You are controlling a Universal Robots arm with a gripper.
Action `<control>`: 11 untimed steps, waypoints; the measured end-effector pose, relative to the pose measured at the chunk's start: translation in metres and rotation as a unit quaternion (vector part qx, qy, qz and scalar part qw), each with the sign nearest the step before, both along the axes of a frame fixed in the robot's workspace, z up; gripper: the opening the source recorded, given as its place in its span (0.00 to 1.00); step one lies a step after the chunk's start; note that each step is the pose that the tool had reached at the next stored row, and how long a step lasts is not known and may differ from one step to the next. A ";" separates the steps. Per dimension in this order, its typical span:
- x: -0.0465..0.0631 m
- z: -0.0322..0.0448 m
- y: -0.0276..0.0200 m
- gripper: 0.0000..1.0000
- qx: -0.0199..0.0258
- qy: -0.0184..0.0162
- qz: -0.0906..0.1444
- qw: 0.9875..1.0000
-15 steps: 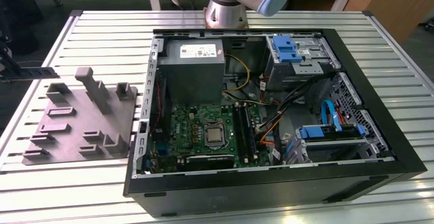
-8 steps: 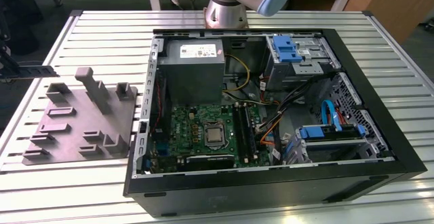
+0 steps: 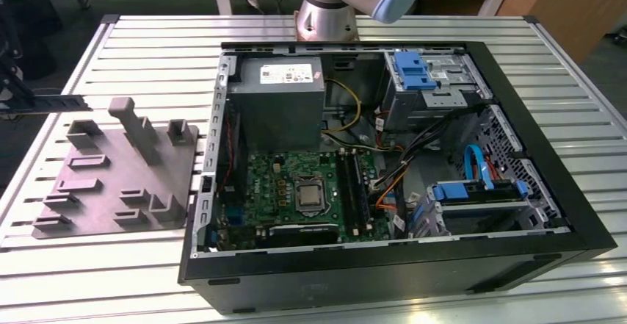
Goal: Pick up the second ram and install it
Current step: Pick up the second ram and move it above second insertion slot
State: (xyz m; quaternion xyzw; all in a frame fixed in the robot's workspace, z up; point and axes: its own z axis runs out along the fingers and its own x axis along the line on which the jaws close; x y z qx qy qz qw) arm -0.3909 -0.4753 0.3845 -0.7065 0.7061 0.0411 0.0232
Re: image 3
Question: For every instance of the green motherboard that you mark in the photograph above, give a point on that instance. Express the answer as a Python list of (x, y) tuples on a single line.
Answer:
[(267, 177)]

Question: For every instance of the grey power supply unit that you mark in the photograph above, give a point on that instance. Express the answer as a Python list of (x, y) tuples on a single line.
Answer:
[(279, 114)]

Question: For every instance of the black office chair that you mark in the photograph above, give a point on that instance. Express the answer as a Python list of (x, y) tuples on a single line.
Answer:
[(44, 45)]

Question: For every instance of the metal drive cage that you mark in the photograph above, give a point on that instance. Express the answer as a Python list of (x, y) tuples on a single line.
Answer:
[(440, 100)]

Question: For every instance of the grey parts rack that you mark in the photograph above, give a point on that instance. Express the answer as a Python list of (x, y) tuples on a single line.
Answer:
[(127, 177)]

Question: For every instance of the metal disk bay cage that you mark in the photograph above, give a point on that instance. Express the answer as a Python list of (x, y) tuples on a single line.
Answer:
[(489, 206)]

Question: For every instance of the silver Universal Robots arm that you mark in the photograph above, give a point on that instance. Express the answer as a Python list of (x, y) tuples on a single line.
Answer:
[(323, 15)]

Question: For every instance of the hard disk in blue carrier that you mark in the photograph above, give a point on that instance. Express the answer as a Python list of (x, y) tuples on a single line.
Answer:
[(452, 191)]

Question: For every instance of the black graphics card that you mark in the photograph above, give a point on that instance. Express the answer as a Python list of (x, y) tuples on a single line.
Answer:
[(303, 232)]

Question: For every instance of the wooden cabinet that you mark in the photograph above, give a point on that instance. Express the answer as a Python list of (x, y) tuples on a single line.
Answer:
[(578, 8)]

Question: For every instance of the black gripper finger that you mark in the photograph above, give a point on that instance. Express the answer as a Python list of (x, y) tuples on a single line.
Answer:
[(15, 111), (21, 89)]

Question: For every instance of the blue drive latch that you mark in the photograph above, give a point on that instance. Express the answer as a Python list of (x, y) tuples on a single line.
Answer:
[(411, 70)]

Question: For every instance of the silver CPU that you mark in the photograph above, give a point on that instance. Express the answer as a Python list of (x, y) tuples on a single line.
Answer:
[(308, 195)]

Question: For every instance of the black open PC case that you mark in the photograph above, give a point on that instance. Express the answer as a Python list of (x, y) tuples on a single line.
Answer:
[(391, 276)]

